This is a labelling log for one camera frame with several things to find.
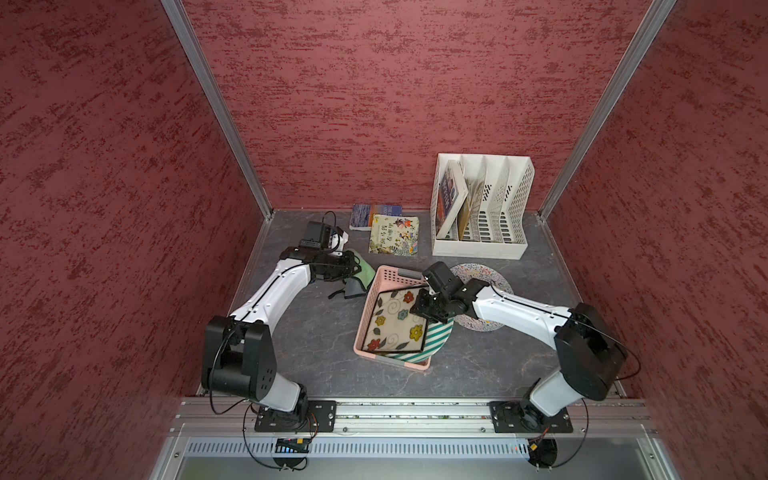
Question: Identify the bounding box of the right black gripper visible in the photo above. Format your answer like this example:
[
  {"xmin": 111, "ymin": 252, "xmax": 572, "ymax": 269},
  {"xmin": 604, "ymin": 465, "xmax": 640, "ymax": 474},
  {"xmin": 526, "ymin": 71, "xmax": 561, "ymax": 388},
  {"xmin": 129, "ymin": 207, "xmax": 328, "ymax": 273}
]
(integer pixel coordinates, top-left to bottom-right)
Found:
[{"xmin": 408, "ymin": 288, "xmax": 452, "ymax": 324}]

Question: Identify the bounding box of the green microfibre cloth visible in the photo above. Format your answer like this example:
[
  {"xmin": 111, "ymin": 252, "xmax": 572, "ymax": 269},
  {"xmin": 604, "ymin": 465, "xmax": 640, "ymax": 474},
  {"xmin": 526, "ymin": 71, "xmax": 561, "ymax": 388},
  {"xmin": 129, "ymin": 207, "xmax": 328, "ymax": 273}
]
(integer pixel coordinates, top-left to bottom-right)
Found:
[{"xmin": 328, "ymin": 249, "xmax": 375, "ymax": 300}]

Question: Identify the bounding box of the colourful round patterned plate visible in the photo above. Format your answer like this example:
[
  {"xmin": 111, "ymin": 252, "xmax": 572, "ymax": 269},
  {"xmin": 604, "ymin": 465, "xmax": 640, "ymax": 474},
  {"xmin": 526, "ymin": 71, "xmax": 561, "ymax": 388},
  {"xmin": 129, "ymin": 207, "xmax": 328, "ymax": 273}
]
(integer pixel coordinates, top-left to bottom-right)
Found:
[{"xmin": 450, "ymin": 263, "xmax": 513, "ymax": 333}]

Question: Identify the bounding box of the square floral plate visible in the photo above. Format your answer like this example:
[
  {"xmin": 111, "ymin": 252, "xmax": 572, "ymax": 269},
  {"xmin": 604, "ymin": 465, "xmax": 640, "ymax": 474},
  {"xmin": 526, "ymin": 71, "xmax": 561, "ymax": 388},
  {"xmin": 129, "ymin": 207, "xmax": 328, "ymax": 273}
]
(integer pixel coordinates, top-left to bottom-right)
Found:
[{"xmin": 363, "ymin": 286, "xmax": 427, "ymax": 354}]

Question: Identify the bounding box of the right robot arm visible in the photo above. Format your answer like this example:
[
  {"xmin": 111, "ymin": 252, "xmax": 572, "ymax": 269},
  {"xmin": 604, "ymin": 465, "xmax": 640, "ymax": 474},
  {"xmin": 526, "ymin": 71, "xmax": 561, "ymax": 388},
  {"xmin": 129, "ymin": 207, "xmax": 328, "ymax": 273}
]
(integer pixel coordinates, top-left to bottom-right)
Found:
[{"xmin": 411, "ymin": 262, "xmax": 629, "ymax": 433}]

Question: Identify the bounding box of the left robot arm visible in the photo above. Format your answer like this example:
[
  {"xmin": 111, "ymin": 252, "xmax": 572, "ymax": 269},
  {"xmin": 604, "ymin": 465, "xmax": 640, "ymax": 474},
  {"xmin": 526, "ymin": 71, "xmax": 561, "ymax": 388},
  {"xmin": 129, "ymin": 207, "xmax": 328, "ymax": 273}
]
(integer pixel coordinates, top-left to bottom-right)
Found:
[{"xmin": 201, "ymin": 221, "xmax": 362, "ymax": 430}]

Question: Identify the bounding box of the green white striped plate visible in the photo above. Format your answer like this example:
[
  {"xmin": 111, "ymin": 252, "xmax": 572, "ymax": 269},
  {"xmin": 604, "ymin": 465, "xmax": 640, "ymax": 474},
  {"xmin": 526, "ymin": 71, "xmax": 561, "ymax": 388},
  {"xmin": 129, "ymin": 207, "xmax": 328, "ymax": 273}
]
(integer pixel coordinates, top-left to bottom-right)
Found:
[{"xmin": 386, "ymin": 320, "xmax": 454, "ymax": 363}]

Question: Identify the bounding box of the pink plastic basket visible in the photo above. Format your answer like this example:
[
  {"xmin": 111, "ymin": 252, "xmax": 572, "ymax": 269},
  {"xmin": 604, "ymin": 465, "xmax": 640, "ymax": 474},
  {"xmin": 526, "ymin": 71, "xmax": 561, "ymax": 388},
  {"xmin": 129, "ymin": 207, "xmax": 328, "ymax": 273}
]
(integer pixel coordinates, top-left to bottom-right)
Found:
[{"xmin": 353, "ymin": 265, "xmax": 431, "ymax": 373}]

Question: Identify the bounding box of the dark blue book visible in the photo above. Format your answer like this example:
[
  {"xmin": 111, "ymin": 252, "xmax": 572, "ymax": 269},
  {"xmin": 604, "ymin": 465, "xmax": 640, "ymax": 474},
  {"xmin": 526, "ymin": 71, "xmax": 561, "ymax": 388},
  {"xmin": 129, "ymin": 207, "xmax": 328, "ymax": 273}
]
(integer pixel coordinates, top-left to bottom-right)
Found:
[{"xmin": 349, "ymin": 204, "xmax": 402, "ymax": 231}]

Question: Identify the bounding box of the floral cover book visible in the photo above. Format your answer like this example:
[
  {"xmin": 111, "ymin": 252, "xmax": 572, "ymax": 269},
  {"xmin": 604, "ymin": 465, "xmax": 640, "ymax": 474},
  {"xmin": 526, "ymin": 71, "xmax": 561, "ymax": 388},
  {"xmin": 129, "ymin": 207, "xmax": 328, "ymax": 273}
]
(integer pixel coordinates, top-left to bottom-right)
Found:
[{"xmin": 368, "ymin": 214, "xmax": 420, "ymax": 256}]

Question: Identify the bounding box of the yellow cover comic book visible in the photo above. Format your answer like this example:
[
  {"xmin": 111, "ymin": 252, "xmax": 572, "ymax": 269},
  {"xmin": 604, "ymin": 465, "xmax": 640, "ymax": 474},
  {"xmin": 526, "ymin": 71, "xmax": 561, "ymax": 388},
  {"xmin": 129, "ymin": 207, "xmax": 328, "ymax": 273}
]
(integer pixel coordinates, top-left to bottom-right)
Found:
[{"xmin": 457, "ymin": 177, "xmax": 485, "ymax": 241}]

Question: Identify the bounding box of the white file organiser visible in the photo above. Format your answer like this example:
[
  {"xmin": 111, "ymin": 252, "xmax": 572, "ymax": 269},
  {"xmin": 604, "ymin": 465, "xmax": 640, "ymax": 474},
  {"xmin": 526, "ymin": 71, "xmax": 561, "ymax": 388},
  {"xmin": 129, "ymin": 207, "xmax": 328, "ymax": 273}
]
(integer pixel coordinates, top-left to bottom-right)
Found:
[{"xmin": 430, "ymin": 153, "xmax": 535, "ymax": 260}]

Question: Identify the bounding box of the white spined book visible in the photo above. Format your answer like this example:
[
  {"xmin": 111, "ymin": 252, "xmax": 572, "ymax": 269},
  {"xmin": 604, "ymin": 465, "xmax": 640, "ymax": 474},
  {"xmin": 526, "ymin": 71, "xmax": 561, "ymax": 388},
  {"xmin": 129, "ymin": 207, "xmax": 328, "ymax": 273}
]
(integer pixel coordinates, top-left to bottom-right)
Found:
[{"xmin": 435, "ymin": 160, "xmax": 468, "ymax": 239}]

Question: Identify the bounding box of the left corner aluminium profile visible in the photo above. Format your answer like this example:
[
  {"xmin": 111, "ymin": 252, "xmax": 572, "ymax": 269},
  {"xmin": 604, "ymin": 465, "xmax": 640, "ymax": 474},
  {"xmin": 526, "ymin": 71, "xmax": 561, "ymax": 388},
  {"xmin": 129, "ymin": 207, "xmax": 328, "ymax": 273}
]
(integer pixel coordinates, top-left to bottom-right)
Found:
[{"xmin": 161, "ymin": 0, "xmax": 274, "ymax": 221}]

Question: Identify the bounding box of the corner aluminium profile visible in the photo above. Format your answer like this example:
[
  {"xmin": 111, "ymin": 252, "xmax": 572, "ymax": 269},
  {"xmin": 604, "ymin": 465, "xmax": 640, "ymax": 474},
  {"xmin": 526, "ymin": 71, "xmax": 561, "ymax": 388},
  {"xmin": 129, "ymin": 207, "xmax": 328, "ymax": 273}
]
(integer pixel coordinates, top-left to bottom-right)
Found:
[
  {"xmin": 161, "ymin": 0, "xmax": 274, "ymax": 221},
  {"xmin": 538, "ymin": 0, "xmax": 676, "ymax": 224}
]

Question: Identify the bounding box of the right corner aluminium profile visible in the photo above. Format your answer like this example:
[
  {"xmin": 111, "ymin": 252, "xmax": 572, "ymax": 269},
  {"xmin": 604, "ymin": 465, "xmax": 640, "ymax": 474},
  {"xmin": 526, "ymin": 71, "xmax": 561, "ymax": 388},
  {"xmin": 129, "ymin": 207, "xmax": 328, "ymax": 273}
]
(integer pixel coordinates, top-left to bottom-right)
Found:
[{"xmin": 538, "ymin": 0, "xmax": 676, "ymax": 224}]

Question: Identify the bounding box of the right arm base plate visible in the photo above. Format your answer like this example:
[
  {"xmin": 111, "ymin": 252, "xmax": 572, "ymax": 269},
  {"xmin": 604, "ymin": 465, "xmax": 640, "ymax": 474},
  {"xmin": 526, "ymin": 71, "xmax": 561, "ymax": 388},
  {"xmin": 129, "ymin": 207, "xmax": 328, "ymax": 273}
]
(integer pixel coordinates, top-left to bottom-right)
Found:
[{"xmin": 488, "ymin": 401, "xmax": 574, "ymax": 435}]

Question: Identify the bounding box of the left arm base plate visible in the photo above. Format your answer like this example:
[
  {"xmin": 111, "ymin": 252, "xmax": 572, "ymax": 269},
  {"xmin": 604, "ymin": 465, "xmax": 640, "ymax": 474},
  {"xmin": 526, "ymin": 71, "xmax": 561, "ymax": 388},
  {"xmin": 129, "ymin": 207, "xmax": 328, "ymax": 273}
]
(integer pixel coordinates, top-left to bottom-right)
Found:
[{"xmin": 254, "ymin": 400, "xmax": 337, "ymax": 435}]

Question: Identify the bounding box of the aluminium mounting rail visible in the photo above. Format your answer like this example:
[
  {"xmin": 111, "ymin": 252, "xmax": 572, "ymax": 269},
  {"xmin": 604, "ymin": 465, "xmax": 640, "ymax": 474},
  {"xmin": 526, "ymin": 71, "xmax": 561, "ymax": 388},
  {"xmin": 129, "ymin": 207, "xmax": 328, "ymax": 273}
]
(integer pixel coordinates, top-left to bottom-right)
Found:
[{"xmin": 169, "ymin": 397, "xmax": 659, "ymax": 439}]

